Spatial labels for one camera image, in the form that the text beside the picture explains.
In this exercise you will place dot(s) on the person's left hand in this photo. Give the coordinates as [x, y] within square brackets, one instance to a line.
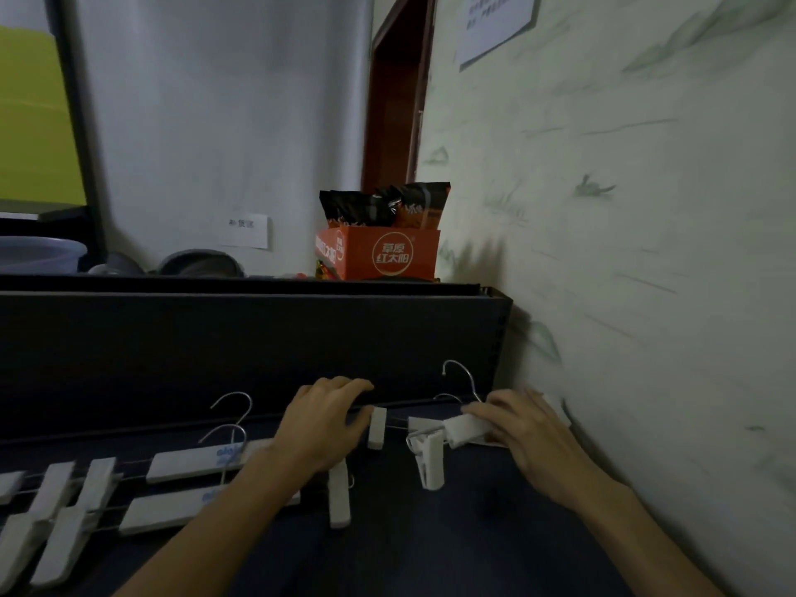
[323, 429]

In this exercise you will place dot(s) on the person's right hand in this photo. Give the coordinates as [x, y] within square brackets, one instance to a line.
[547, 453]

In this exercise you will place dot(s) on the person's left forearm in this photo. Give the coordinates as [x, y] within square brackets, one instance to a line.
[211, 540]

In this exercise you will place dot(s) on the person's right forearm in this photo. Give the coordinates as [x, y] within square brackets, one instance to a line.
[647, 547]

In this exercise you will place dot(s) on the black table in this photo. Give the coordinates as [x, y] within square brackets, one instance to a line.
[435, 540]

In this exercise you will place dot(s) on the black back panel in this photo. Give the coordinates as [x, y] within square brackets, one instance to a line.
[186, 348]

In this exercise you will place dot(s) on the orange snack carton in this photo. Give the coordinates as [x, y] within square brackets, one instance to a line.
[385, 254]

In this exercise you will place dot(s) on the grey round container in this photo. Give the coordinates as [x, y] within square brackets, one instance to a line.
[199, 264]

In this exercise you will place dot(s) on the small white label sign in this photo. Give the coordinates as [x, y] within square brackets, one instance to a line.
[245, 231]

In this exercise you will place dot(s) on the lavender plastic basin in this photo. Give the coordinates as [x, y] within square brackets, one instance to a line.
[37, 254]

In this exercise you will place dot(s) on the brown door frame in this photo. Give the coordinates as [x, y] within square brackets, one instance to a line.
[392, 118]

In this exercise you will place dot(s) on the grey wall shelf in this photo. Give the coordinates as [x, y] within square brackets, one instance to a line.
[43, 211]

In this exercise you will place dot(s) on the yellow wall panel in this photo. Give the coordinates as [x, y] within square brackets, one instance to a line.
[31, 118]

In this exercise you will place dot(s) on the white wall notice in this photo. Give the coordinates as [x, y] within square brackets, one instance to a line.
[497, 24]

